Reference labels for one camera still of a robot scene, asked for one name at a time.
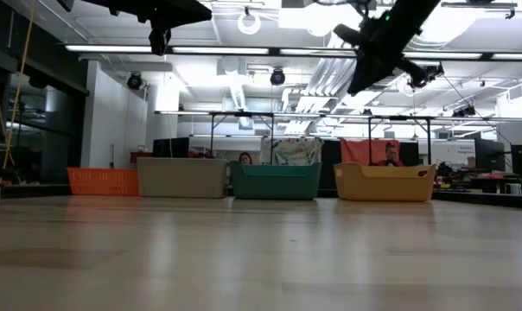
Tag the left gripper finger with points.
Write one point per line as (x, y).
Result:
(192, 18)
(194, 6)

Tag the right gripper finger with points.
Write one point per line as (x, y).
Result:
(370, 77)
(358, 73)

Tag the black ceiling spotlight cluster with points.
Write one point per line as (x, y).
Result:
(431, 72)

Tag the orange-red cloth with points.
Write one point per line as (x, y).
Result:
(356, 151)

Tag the person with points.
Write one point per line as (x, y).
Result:
(245, 158)
(390, 153)

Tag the black light bar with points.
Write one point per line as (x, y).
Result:
(274, 51)

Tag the black partition panel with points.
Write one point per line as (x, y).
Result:
(330, 164)

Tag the patterned pale cloth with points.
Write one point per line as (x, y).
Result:
(291, 151)

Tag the mustard yellow plastic bin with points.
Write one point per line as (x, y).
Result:
(384, 185)

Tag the white sign board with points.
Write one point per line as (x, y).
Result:
(453, 151)

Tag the black lab equipment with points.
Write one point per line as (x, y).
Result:
(449, 169)

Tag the red box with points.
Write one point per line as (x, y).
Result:
(140, 156)

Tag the green plastic bin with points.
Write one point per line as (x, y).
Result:
(275, 183)

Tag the grey plastic bin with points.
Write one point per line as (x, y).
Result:
(181, 178)

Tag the red-orange slotted basket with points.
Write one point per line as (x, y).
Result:
(101, 181)

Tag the white cup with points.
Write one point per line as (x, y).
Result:
(512, 189)

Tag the silver ventilation duct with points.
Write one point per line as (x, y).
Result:
(425, 41)

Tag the black frame stand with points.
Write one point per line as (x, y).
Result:
(212, 134)
(370, 138)

